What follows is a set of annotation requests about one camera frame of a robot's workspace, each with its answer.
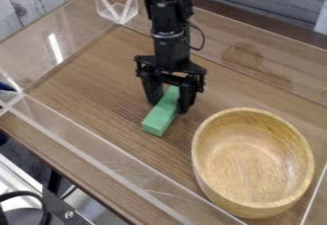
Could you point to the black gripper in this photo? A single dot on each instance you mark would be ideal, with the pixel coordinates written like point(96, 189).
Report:
point(172, 59)

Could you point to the green rectangular block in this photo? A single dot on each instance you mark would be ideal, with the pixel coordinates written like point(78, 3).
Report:
point(161, 115)

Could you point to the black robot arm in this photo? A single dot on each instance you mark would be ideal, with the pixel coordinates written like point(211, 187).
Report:
point(169, 16)

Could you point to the light wooden bowl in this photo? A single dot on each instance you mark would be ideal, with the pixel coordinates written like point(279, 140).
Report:
point(252, 162)

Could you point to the blue object at left edge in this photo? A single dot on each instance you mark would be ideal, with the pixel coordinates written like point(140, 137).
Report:
point(5, 87)

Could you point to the black table leg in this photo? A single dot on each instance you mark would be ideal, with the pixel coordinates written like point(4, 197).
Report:
point(53, 182)

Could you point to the clear acrylic corner bracket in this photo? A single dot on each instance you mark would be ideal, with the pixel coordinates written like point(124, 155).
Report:
point(117, 11)

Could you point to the clear acrylic back wall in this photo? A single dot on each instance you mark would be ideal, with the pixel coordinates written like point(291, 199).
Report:
point(285, 62)

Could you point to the clear acrylic wall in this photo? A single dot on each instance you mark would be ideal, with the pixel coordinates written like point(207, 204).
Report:
point(42, 45)
point(285, 62)
point(134, 190)

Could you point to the clear acrylic front wall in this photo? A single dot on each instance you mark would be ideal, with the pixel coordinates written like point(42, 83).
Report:
point(134, 190)

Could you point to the clear acrylic left wall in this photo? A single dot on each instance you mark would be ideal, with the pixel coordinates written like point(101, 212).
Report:
point(42, 45)

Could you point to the grey metal bracket with screw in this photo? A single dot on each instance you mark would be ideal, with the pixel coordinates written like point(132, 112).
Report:
point(62, 214)

